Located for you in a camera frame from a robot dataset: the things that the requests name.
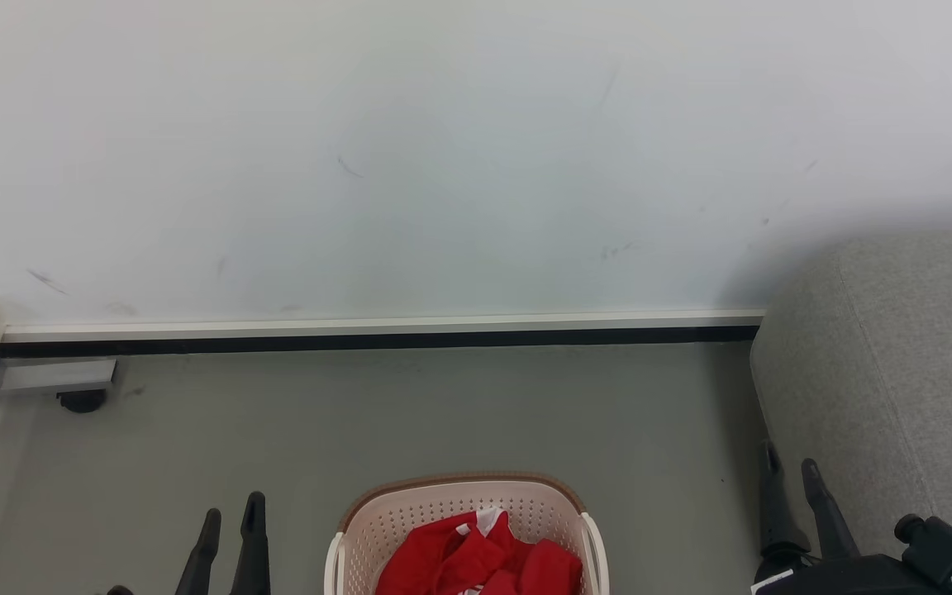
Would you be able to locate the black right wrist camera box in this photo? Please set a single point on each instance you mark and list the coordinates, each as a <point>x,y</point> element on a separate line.
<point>943,549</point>

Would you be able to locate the black round frame foot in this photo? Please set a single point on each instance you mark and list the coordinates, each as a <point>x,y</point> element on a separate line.
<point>82,401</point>

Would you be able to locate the white and black baseboard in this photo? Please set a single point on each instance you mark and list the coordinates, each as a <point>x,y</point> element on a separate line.
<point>360,332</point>

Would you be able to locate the grey fabric sofa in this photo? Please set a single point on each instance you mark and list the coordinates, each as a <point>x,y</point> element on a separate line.
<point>897,372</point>

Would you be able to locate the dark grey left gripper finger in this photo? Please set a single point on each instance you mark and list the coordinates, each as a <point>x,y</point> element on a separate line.
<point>202,562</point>
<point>253,554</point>

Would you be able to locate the cream perforated laundry basket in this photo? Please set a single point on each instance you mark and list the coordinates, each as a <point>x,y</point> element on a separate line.
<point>410,516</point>

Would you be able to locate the grey metal bracket with foot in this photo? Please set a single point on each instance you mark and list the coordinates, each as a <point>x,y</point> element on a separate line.
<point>54,376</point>

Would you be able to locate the red shirt with white collar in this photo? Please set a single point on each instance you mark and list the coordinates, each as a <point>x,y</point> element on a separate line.
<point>435,562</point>

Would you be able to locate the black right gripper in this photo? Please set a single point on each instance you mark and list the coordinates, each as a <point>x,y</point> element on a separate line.
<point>848,578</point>

